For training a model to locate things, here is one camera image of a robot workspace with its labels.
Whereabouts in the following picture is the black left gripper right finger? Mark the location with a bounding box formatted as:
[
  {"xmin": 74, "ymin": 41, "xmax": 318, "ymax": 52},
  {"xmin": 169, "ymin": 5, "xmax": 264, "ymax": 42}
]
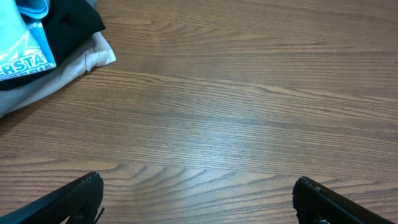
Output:
[{"xmin": 292, "ymin": 176, "xmax": 394, "ymax": 224}]

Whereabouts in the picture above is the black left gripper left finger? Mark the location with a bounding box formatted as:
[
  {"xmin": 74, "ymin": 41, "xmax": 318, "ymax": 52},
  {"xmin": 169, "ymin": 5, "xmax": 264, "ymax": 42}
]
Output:
[{"xmin": 1, "ymin": 172, "xmax": 104, "ymax": 224}]

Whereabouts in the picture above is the light blue t-shirt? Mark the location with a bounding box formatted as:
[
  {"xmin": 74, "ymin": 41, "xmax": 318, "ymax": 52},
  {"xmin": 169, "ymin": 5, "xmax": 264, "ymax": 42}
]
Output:
[{"xmin": 1, "ymin": 0, "xmax": 57, "ymax": 81}]

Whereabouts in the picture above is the folded white shirt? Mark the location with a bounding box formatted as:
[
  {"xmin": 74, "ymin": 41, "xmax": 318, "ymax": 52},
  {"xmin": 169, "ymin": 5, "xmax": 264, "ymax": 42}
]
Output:
[{"xmin": 1, "ymin": 32, "xmax": 116, "ymax": 116}]

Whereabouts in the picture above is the folded black shirt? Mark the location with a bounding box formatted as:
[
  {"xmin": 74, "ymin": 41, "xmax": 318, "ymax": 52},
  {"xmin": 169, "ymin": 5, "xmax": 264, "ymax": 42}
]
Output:
[{"xmin": 1, "ymin": 0, "xmax": 105, "ymax": 91}]

